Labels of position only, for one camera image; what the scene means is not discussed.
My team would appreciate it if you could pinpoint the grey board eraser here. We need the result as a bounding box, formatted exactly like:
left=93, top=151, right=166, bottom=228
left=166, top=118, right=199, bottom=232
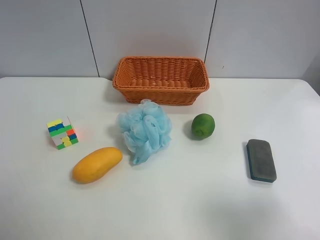
left=246, top=139, right=277, bottom=183

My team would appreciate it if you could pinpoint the orange woven basket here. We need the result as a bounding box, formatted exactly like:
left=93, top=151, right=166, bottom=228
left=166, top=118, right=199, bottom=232
left=112, top=56, right=210, bottom=106

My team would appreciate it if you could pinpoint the green lemon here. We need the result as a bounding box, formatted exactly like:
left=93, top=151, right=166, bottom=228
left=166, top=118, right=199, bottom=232
left=191, top=113, right=216, bottom=139

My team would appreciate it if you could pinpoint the yellow mango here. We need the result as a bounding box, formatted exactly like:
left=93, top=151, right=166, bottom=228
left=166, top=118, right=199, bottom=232
left=71, top=147, right=123, bottom=184

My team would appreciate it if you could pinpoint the blue mesh bath loofah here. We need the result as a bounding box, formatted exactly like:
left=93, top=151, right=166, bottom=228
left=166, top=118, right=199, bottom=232
left=117, top=99, right=172, bottom=165

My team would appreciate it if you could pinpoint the multicoloured puzzle cube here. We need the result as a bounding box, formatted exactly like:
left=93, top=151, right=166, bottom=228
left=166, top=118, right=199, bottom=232
left=46, top=116, right=79, bottom=150

